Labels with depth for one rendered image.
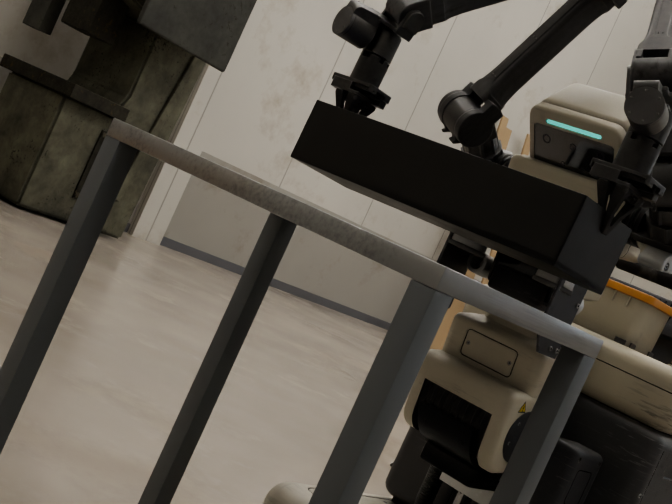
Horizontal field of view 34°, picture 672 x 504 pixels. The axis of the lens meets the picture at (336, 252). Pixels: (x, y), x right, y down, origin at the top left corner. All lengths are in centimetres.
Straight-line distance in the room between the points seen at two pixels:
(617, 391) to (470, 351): 32
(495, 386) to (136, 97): 628
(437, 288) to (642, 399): 101
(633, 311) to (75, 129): 593
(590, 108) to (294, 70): 817
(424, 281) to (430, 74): 1005
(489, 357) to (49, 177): 597
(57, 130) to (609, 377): 590
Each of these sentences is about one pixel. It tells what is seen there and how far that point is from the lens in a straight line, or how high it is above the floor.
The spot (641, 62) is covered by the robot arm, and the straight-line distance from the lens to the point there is 173.
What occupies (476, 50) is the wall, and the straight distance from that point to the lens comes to 1175.
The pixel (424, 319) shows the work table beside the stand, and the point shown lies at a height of 73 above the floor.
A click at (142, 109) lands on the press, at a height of 97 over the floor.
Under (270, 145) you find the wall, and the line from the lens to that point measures 1019.
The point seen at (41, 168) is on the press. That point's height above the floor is 31.
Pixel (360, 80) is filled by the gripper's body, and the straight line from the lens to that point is 200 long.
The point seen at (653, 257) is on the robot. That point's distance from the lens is 202.
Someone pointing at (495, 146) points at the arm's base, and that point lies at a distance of 223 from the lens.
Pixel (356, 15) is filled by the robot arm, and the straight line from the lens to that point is 199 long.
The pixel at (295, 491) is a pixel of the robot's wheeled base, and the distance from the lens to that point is 227.
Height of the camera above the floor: 79
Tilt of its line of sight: 1 degrees down
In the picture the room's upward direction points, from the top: 25 degrees clockwise
